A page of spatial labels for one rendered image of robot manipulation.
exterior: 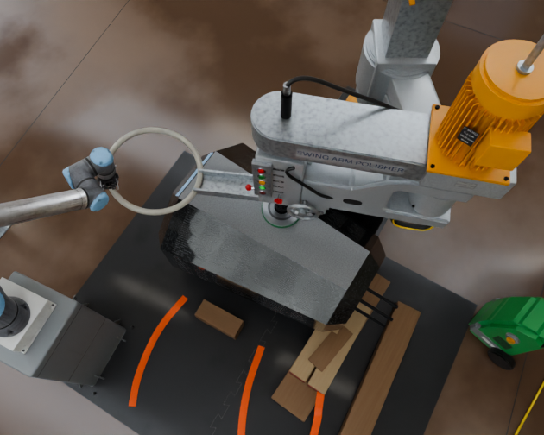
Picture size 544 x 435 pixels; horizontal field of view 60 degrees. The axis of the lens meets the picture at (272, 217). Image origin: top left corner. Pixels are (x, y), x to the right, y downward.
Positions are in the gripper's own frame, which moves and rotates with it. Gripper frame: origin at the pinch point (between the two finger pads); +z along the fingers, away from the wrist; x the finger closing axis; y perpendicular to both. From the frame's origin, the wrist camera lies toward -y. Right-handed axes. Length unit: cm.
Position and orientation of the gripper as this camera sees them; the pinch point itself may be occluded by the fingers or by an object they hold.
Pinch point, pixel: (109, 184)
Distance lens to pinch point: 251.9
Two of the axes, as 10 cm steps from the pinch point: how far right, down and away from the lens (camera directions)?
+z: -2.1, 3.3, 9.2
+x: 9.3, -2.3, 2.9
